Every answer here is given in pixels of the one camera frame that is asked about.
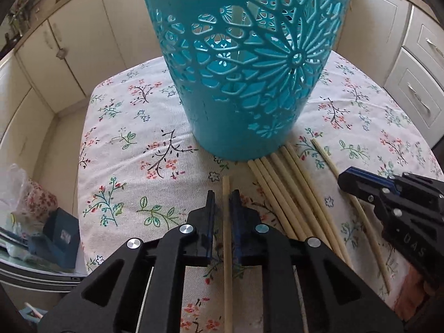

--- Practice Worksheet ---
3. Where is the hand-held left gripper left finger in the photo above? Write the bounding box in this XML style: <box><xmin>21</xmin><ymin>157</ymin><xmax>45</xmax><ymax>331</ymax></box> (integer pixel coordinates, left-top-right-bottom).
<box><xmin>37</xmin><ymin>190</ymin><xmax>219</xmax><ymax>333</ymax></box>

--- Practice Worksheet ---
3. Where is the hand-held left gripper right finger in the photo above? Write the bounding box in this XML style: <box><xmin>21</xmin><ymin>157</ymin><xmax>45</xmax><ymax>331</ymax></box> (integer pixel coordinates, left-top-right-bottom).
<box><xmin>231</xmin><ymin>189</ymin><xmax>405</xmax><ymax>333</ymax></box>

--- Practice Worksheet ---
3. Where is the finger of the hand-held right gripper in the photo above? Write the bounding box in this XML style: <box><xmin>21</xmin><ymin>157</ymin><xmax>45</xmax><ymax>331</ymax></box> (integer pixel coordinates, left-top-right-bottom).
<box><xmin>337</xmin><ymin>170</ymin><xmax>440</xmax><ymax>237</ymax></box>
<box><xmin>350</xmin><ymin>167</ymin><xmax>444</xmax><ymax>205</ymax></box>

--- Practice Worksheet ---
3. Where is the pale wooden chopstick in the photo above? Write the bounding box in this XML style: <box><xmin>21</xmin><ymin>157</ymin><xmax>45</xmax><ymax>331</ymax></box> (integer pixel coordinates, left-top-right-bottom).
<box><xmin>310</xmin><ymin>138</ymin><xmax>392</xmax><ymax>292</ymax></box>
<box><xmin>223</xmin><ymin>176</ymin><xmax>234</xmax><ymax>333</ymax></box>

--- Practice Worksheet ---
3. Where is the row of wooden chopsticks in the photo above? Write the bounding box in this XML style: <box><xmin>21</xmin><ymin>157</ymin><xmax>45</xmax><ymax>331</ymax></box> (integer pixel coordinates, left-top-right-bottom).
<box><xmin>248</xmin><ymin>142</ymin><xmax>354</xmax><ymax>268</ymax></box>

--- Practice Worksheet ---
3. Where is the teal perforated plastic basket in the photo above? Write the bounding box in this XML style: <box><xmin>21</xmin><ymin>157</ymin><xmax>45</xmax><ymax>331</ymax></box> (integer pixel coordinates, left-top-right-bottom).
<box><xmin>135</xmin><ymin>0</ymin><xmax>356</xmax><ymax>162</ymax></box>

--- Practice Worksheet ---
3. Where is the person's right hand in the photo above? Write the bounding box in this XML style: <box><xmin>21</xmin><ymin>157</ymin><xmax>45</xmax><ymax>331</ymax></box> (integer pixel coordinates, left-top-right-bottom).
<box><xmin>397</xmin><ymin>265</ymin><xmax>432</xmax><ymax>320</ymax></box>

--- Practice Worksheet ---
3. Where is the cream drawer unit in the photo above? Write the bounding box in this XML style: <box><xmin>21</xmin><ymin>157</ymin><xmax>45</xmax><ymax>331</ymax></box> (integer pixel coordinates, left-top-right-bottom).
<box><xmin>382</xmin><ymin>3</ymin><xmax>444</xmax><ymax>148</ymax></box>

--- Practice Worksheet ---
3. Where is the floral white tablecloth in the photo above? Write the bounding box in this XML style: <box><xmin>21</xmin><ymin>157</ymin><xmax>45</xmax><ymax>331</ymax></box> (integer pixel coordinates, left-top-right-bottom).
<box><xmin>77</xmin><ymin>51</ymin><xmax>439</xmax><ymax>333</ymax></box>

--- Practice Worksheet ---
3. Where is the dark blue box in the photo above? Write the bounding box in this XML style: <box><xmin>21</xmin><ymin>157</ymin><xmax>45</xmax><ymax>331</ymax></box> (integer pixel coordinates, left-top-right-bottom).
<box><xmin>29</xmin><ymin>207</ymin><xmax>81</xmax><ymax>269</ymax></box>

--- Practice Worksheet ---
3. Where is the cream panelled cabinet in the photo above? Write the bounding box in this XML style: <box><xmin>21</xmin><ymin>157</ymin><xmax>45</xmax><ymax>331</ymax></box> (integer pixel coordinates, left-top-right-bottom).
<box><xmin>338</xmin><ymin>0</ymin><xmax>413</xmax><ymax>89</ymax></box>

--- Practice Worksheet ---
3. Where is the glass side table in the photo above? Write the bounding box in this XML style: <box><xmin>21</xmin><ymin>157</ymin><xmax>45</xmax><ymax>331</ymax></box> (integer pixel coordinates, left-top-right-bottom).
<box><xmin>0</xmin><ymin>227</ymin><xmax>87</xmax><ymax>285</ymax></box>

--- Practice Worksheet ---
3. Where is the clear plastic bag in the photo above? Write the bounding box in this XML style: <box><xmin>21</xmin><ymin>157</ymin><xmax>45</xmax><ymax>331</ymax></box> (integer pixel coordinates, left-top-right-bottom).
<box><xmin>0</xmin><ymin>163</ymin><xmax>59</xmax><ymax>226</ymax></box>

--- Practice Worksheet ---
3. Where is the cream low cabinet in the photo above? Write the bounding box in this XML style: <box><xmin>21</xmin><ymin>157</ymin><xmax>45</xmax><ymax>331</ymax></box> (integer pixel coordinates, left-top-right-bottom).
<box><xmin>0</xmin><ymin>55</ymin><xmax>56</xmax><ymax>184</ymax></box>

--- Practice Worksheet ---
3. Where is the cream wall cabinet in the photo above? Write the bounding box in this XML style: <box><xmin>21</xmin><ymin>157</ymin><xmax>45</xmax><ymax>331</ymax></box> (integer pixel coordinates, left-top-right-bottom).
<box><xmin>16</xmin><ymin>0</ymin><xmax>167</xmax><ymax>113</ymax></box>

